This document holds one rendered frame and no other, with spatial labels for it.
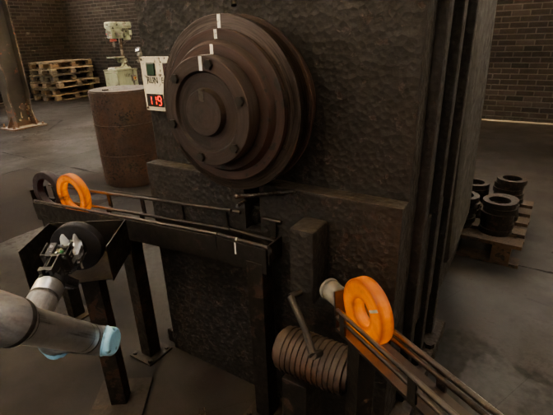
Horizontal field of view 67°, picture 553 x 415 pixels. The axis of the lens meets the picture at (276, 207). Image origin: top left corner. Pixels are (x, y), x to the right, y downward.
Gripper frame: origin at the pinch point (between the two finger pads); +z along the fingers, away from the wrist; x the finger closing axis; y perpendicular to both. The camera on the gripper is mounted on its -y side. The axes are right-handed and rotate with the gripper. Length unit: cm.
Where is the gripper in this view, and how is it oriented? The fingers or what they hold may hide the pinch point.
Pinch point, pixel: (76, 240)
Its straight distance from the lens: 143.8
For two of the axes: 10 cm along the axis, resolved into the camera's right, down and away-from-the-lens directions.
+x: -10.0, 0.4, -0.4
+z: -0.6, -6.1, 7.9
